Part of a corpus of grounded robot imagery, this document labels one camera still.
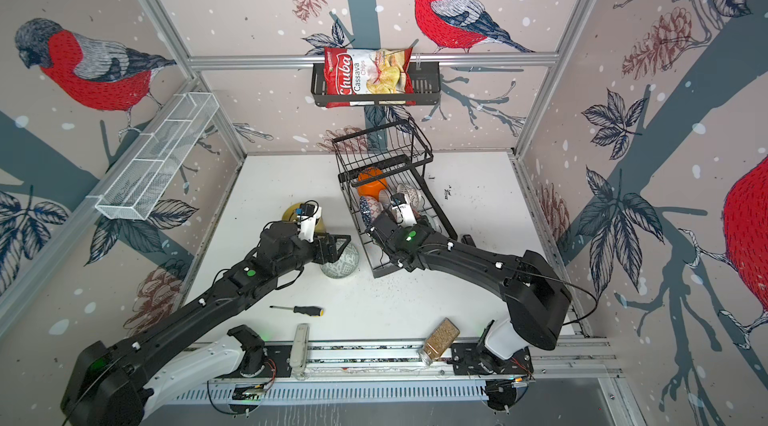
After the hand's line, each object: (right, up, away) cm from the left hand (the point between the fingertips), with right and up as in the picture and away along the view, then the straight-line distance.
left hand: (339, 238), depth 76 cm
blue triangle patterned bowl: (+7, +6, +15) cm, 18 cm away
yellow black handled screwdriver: (-8, -22, +5) cm, 24 cm away
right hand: (+21, +2, +6) cm, 22 cm away
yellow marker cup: (-11, +7, -7) cm, 14 cm away
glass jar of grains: (+26, -24, -3) cm, 36 cm away
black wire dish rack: (+17, +25, +20) cm, 36 cm away
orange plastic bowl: (+8, +12, +24) cm, 28 cm away
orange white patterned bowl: (-1, -11, +13) cm, 17 cm away
